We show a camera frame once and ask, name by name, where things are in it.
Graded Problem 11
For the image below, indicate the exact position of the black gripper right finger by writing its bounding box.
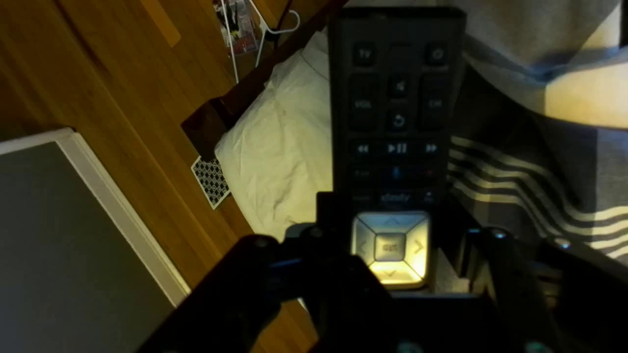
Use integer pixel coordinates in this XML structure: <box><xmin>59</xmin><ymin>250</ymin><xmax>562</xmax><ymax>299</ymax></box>
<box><xmin>430</xmin><ymin>193</ymin><xmax>483</xmax><ymax>276</ymax></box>

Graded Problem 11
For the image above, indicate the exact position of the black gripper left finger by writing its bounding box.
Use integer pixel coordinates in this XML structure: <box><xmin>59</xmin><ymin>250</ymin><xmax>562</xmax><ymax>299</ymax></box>
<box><xmin>317</xmin><ymin>189</ymin><xmax>356</xmax><ymax>260</ymax></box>

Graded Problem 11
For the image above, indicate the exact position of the plaid yellow grey duvet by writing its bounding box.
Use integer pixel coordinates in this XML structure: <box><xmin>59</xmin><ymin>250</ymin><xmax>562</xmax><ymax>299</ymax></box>
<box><xmin>450</xmin><ymin>0</ymin><xmax>628</xmax><ymax>266</ymax></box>

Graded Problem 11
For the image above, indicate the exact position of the black tv remote control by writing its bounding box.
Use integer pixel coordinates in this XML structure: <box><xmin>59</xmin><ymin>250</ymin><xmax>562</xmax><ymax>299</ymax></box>
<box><xmin>328</xmin><ymin>5</ymin><xmax>468</xmax><ymax>291</ymax></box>

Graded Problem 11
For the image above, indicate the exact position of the white floor vent grille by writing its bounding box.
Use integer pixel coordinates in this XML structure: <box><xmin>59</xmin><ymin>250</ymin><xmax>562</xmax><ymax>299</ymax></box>
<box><xmin>191</xmin><ymin>154</ymin><xmax>232</xmax><ymax>211</ymax></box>

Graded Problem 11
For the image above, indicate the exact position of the white clothes hanger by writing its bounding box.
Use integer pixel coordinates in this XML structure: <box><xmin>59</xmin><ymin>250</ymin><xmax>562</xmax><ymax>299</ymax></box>
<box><xmin>213</xmin><ymin>0</ymin><xmax>303</xmax><ymax>86</ymax></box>

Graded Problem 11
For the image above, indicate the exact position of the small printed package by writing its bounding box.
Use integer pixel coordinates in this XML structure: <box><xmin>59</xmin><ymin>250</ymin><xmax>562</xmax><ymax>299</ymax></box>
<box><xmin>224</xmin><ymin>0</ymin><xmax>266</xmax><ymax>54</ymax></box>

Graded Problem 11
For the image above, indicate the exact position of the white baseboard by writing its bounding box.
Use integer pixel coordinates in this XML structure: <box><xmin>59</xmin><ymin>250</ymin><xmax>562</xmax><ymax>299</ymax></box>
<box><xmin>0</xmin><ymin>125</ymin><xmax>193</xmax><ymax>309</ymax></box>

